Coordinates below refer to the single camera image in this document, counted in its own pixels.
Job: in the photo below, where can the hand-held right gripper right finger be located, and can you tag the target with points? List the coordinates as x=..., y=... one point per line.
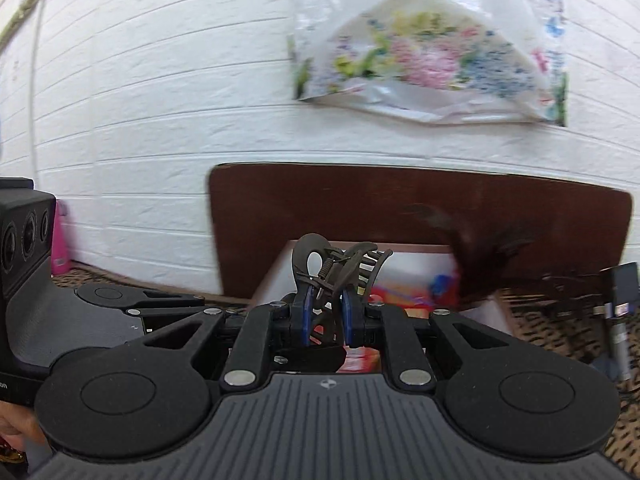
x=351, y=321

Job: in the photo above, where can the red and black feather toy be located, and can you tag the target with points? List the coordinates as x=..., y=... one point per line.
x=475, y=270

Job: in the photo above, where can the person's left hand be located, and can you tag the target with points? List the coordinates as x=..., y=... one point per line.
x=17, y=425

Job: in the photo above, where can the small blue plastic item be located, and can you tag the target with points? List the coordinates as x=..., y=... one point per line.
x=440, y=282

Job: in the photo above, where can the pink plastic object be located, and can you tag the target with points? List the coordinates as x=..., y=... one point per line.
x=61, y=240

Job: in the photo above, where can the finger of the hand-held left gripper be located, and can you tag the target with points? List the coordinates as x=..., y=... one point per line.
x=167, y=298
x=161, y=321

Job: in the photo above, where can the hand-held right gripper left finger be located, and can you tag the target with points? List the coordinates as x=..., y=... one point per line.
x=303, y=317

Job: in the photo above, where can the floral plastic bag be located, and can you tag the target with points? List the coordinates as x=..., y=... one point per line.
x=425, y=60

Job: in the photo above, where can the patterned brown mat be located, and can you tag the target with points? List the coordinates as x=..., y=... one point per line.
x=550, y=335

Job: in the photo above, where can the dark hair claw clip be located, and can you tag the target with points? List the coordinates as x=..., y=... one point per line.
x=312, y=241

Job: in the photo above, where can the brown wooden board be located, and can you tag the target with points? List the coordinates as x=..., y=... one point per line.
x=300, y=200

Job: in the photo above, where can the cardboard box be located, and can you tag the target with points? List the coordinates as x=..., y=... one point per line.
x=272, y=280

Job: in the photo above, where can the red printed packet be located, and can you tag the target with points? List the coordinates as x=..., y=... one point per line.
x=405, y=295

